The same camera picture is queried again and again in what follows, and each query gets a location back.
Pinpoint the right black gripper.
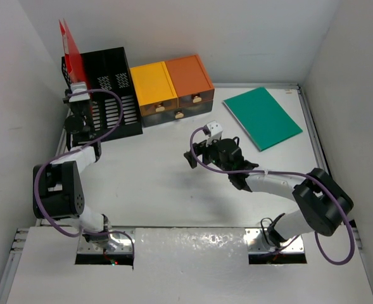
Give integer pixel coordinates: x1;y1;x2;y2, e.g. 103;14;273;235
185;134;232;175

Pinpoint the black mesh file organizer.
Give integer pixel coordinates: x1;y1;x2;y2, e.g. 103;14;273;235
61;46;144;142

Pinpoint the red folder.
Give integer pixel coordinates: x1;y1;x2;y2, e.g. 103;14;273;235
59;20;90;98

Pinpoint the orange yellow drawer cabinet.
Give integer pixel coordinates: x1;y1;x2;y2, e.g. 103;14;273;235
130;54;215;127

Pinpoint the green folder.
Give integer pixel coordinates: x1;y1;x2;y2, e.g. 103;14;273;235
224;87;303;151

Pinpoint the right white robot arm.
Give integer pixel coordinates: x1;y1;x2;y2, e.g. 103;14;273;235
184;137;353;247

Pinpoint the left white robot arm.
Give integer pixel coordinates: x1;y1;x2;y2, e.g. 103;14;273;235
33;141;108;242

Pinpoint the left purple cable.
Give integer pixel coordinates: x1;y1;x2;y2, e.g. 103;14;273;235
34;88;136;254

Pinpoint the purple cable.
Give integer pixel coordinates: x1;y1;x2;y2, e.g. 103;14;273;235
189;125;355;264
34;88;136;254

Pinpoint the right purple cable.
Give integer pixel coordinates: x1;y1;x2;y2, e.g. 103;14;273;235
189;125;355;264

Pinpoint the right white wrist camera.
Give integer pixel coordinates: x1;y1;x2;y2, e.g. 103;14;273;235
203;120;223;146

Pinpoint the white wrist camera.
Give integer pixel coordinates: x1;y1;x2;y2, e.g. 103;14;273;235
203;120;223;146
68;82;90;103

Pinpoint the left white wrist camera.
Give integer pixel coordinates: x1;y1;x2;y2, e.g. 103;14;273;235
68;82;90;103

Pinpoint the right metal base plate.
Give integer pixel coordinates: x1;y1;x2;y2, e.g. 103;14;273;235
244;227;305;255

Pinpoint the metal base plate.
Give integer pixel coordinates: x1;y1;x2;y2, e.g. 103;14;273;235
77;226;136;255
244;227;305;255

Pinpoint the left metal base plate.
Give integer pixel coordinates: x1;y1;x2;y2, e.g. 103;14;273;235
77;226;136;255

